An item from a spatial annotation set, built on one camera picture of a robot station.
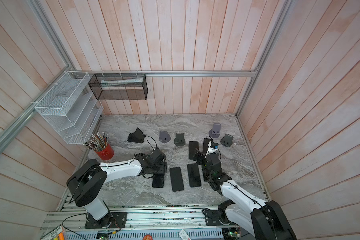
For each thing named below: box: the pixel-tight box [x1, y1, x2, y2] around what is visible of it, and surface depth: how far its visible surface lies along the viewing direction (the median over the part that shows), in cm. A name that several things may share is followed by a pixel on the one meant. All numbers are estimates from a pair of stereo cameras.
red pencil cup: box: [95, 143, 115, 161], surface depth 91 cm
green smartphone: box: [152, 173, 165, 188], surface depth 87 cm
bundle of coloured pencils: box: [84, 131, 109, 152], surface depth 88 cm
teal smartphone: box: [188, 141, 199, 160], surface depth 103 cm
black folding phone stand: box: [127, 127, 147, 144], surface depth 105 cm
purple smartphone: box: [169, 167, 185, 192], surface depth 88 cm
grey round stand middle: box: [174, 132, 186, 147], surface depth 103 cm
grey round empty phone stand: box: [220, 133, 234, 147], surface depth 102 cm
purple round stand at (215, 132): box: [208, 123, 221, 139], surface depth 106 cm
